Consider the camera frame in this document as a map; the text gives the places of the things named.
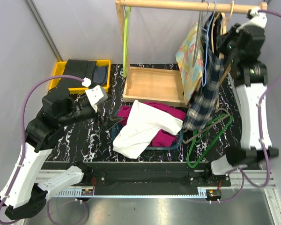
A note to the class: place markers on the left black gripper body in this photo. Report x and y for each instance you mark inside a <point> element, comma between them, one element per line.
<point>80,112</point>

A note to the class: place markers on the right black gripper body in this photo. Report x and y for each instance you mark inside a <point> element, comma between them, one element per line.
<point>227,46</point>

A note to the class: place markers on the wooden hanger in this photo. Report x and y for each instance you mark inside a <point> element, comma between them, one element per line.
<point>223,30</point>

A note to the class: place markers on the white garment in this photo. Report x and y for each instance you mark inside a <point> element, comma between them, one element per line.
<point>143,124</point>

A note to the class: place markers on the magenta pleated skirt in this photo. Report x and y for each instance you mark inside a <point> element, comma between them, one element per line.
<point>124,111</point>

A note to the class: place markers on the navy plaid garment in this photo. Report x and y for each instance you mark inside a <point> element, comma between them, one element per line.
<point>203,103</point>

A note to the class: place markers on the grey hanger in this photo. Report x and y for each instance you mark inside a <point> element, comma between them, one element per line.
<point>197,39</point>
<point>211,124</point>

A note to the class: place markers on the green velvet hanger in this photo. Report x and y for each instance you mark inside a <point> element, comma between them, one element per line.
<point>202,153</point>

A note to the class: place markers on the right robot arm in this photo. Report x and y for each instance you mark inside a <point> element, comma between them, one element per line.
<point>242,45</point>

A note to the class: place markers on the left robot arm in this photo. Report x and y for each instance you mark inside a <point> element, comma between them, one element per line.
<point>23,196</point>

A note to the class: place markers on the lime green hanger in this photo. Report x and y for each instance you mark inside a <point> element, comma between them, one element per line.
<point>125,39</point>

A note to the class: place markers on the blue transparent basket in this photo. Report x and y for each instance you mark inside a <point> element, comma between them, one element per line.
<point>175,140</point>

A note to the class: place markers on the black folded cloth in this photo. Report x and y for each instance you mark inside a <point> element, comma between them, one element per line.
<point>96,71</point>

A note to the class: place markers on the pastel patterned garment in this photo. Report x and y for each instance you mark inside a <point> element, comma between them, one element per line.
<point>190,62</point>

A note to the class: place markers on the wooden clothes rack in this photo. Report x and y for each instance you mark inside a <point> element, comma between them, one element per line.
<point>162,85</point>

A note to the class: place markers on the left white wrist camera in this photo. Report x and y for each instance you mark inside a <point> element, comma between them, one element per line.
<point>96,94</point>

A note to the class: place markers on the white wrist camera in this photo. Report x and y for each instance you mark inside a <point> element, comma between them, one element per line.
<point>256,18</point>
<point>96,94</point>

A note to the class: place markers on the blue wire hanger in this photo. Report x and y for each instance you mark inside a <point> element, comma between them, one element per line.
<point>204,78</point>

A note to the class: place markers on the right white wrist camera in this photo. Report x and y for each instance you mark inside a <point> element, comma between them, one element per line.
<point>256,18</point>

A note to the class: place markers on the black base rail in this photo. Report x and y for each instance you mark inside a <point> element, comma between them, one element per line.
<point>152,179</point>

